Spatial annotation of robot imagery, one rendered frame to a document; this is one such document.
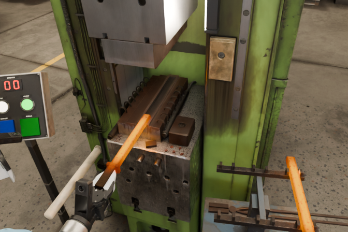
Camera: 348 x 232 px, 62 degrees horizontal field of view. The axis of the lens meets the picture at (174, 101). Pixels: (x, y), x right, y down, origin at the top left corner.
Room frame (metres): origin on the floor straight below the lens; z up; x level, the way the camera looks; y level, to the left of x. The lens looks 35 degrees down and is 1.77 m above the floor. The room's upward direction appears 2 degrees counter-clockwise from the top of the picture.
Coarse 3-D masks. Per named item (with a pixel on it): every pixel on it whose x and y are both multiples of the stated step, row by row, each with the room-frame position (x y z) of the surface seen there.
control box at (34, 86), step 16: (0, 80) 1.03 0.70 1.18; (32, 80) 1.03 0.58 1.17; (0, 96) 1.00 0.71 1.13; (16, 96) 1.00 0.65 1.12; (32, 96) 1.00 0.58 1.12; (48, 96) 1.05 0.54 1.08; (0, 112) 0.96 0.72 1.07; (16, 112) 0.96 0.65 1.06; (32, 112) 0.97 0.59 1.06; (48, 112) 0.99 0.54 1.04; (16, 128) 0.93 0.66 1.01; (48, 128) 0.94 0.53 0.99
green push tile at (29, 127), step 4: (20, 120) 0.94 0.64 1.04; (24, 120) 0.94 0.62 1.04; (28, 120) 0.94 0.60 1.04; (32, 120) 0.95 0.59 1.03; (36, 120) 0.95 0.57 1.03; (20, 124) 0.94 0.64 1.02; (24, 124) 0.94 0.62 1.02; (28, 124) 0.94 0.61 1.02; (32, 124) 0.94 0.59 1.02; (36, 124) 0.94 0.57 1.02; (24, 128) 0.93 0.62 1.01; (28, 128) 0.93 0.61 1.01; (32, 128) 0.93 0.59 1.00; (36, 128) 0.93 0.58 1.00; (24, 132) 0.92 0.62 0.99; (28, 132) 0.92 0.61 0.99; (32, 132) 0.92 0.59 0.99; (36, 132) 0.92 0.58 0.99; (40, 132) 0.93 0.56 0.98; (24, 136) 0.91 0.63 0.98
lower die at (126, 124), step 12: (156, 84) 1.26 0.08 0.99; (180, 84) 1.24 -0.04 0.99; (144, 96) 1.15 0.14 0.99; (168, 96) 1.14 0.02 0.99; (132, 108) 1.07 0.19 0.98; (144, 108) 1.06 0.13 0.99; (156, 108) 1.04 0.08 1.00; (168, 108) 1.04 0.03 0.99; (120, 120) 0.99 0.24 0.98; (132, 120) 0.97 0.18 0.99; (156, 120) 0.96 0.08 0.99; (120, 132) 0.97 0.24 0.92; (144, 132) 0.93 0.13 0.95; (156, 132) 0.92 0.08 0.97
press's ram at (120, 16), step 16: (96, 0) 0.97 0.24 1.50; (112, 0) 0.95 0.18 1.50; (128, 0) 0.93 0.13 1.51; (144, 0) 0.92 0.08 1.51; (160, 0) 0.90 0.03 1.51; (176, 0) 1.00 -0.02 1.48; (192, 0) 1.20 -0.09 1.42; (96, 16) 0.98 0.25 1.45; (112, 16) 0.96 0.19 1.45; (128, 16) 0.94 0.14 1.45; (144, 16) 0.92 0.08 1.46; (160, 16) 0.90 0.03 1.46; (176, 16) 1.00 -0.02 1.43; (96, 32) 0.98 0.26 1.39; (112, 32) 0.96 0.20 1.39; (128, 32) 0.94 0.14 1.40; (144, 32) 0.92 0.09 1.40; (160, 32) 0.90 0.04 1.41; (176, 32) 0.99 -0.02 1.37
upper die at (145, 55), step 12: (108, 48) 0.97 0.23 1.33; (120, 48) 0.95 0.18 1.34; (132, 48) 0.94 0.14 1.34; (144, 48) 0.92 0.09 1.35; (156, 48) 0.94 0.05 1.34; (168, 48) 1.05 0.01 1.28; (108, 60) 0.97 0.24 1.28; (120, 60) 0.96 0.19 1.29; (132, 60) 0.94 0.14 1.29; (144, 60) 0.92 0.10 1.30; (156, 60) 0.93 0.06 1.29
